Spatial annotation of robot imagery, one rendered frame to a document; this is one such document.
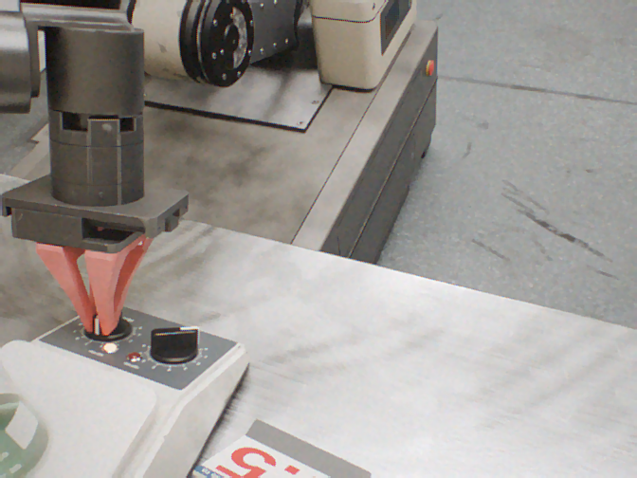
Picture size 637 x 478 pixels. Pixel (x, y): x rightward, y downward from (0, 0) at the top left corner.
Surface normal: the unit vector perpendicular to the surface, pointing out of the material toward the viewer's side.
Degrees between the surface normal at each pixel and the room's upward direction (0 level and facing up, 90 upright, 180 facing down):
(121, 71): 80
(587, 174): 0
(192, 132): 0
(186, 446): 90
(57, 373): 0
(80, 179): 62
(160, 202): 30
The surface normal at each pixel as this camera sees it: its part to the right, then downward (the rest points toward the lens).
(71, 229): -0.18, 0.33
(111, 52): 0.54, 0.33
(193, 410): 0.91, 0.22
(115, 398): -0.11, -0.67
